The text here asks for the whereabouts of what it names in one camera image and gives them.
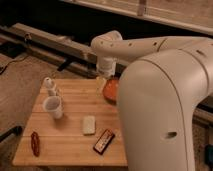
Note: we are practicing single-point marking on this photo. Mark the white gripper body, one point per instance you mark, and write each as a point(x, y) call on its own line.
point(106, 66)

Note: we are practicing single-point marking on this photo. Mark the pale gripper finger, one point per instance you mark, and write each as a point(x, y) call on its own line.
point(101, 81)

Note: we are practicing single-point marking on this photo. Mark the orange ceramic bowl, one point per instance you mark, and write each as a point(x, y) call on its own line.
point(110, 89)

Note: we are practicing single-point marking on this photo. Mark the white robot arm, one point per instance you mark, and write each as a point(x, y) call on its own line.
point(167, 77)

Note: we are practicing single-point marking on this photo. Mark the white plastic cup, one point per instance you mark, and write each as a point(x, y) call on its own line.
point(53, 105)

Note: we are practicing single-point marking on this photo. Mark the red brown sausage toy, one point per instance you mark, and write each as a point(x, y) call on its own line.
point(35, 144)

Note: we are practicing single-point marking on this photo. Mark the black table leg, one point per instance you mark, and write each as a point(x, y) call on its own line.
point(17, 130)

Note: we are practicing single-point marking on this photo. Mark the blue object at right edge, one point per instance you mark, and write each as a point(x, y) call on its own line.
point(209, 155)

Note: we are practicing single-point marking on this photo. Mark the long grey metal rail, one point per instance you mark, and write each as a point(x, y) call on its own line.
point(33, 37)

